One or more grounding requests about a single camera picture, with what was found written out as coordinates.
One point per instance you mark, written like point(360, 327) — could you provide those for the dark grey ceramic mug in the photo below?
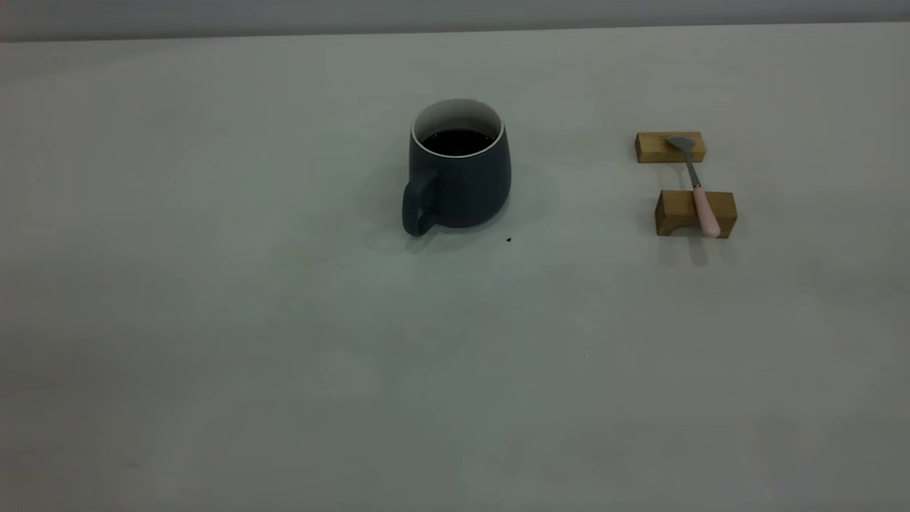
point(469, 188)

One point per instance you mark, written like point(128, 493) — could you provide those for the flat rectangular wooden block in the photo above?
point(652, 147)

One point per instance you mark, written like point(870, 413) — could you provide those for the arched wooden block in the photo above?
point(675, 208)

